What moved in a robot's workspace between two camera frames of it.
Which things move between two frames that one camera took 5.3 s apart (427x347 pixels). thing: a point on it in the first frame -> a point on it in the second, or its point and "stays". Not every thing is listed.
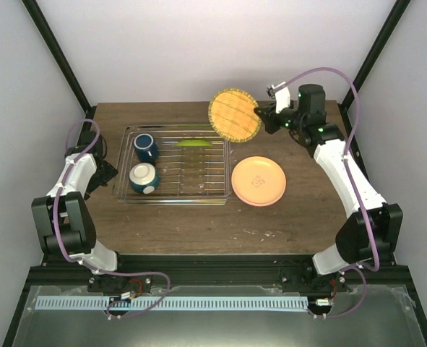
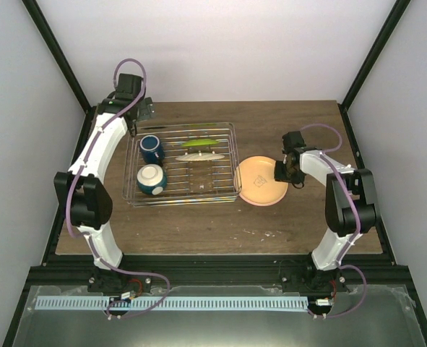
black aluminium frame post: x=381 y=42 stays
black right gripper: x=268 y=118 -> x=278 y=176
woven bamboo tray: x=233 y=117 -> x=200 y=157
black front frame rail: x=211 y=270 stays
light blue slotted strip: x=102 y=303 stays
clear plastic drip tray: x=173 y=164 stays
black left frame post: x=48 y=35 stays
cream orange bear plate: x=259 y=181 stays
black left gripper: x=110 y=172 -> x=146 y=110
